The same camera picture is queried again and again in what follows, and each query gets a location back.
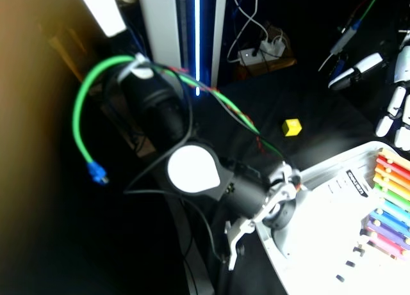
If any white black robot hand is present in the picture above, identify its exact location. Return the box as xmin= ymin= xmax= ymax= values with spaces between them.
xmin=328 ymin=47 xmax=410 ymax=152
xmin=272 ymin=192 xmax=369 ymax=285

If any white printed card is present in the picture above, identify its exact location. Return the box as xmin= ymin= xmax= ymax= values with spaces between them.
xmin=326 ymin=168 xmax=379 ymax=207

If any rainbow wooden hand piano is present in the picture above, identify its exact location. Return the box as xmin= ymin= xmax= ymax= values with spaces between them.
xmin=360 ymin=147 xmax=410 ymax=262

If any white tray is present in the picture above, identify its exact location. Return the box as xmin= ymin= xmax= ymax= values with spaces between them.
xmin=256 ymin=141 xmax=410 ymax=295

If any black table cloth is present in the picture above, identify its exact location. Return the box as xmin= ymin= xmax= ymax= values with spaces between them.
xmin=160 ymin=64 xmax=410 ymax=295

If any yellow cube block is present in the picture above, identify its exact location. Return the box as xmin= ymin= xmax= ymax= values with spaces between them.
xmin=281 ymin=118 xmax=302 ymax=138

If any brown cardboard box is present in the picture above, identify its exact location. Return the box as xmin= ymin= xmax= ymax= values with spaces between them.
xmin=236 ymin=22 xmax=297 ymax=79

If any narrow white panel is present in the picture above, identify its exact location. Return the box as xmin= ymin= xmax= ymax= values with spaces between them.
xmin=209 ymin=0 xmax=227 ymax=88

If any blue white light strip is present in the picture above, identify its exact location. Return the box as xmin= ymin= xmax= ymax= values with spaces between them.
xmin=193 ymin=0 xmax=202 ymax=97

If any white column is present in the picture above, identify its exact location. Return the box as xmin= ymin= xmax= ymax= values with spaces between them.
xmin=136 ymin=0 xmax=185 ymax=68

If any white blue cable connector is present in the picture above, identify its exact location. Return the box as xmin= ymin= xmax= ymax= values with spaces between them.
xmin=329 ymin=18 xmax=361 ymax=54

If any white cable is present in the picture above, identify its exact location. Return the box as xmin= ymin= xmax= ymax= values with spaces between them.
xmin=226 ymin=0 xmax=259 ymax=64

